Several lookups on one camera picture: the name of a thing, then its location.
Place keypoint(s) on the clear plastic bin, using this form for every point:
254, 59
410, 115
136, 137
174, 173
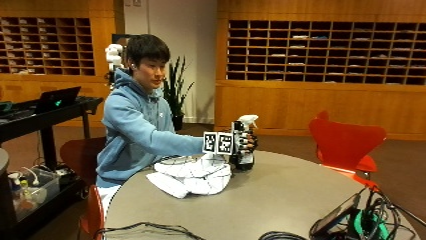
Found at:
33, 196

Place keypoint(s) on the black cart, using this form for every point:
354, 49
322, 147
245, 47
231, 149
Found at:
44, 118

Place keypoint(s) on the black laptop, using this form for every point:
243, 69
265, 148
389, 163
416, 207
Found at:
57, 99

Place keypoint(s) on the white cloth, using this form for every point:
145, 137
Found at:
194, 178

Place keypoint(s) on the black plant pot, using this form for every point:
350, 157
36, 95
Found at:
177, 122

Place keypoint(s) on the teal object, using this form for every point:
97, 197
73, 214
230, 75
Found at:
4, 106

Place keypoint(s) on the white wall switch plate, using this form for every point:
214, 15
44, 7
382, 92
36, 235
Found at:
133, 2

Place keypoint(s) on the tall green leafy plant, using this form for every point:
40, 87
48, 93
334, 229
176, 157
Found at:
173, 90

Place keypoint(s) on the dark red chair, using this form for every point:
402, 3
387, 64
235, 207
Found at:
80, 156

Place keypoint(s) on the small wooden pigeonhole shelf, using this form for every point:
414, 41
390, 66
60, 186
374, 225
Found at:
48, 46

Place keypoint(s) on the white jointed device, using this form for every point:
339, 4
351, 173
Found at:
113, 56

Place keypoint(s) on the red chair with thin backrest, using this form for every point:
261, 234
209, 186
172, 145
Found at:
94, 213

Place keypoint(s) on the the person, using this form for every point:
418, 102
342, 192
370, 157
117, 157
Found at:
133, 133

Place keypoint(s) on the white cube with black markers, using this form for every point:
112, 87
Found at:
217, 142

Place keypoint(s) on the wide wooden pigeonhole shelf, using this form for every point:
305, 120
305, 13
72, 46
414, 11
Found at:
326, 51

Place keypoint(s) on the spray bottle with white trigger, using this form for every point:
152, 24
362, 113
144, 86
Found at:
242, 163

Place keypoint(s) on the red shell chair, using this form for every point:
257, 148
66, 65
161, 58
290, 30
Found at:
343, 145

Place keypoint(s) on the black tripod leg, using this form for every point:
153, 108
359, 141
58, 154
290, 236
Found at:
401, 210

